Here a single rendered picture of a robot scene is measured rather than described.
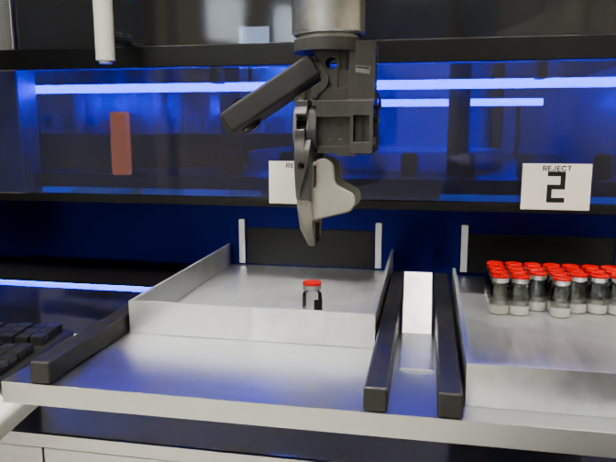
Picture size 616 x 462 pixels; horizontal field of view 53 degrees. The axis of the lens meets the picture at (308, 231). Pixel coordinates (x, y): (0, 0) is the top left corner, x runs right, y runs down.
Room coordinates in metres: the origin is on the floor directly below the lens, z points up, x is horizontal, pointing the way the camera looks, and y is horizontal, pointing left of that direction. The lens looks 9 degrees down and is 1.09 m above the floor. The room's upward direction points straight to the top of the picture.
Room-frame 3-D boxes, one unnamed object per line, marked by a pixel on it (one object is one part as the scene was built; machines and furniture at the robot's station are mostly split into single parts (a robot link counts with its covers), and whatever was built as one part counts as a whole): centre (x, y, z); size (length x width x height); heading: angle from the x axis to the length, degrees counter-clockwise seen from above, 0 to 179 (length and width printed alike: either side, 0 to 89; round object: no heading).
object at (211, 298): (0.78, 0.03, 0.90); 0.34 x 0.26 x 0.04; 169
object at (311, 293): (0.67, 0.00, 0.90); 0.02 x 0.02 x 0.04
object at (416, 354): (0.60, -0.11, 0.91); 0.14 x 0.03 x 0.06; 170
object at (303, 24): (0.67, -0.02, 1.20); 0.08 x 0.08 x 0.05
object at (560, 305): (0.69, -0.29, 0.91); 0.02 x 0.02 x 0.05
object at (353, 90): (0.66, -0.03, 1.12); 0.09 x 0.08 x 0.12; 79
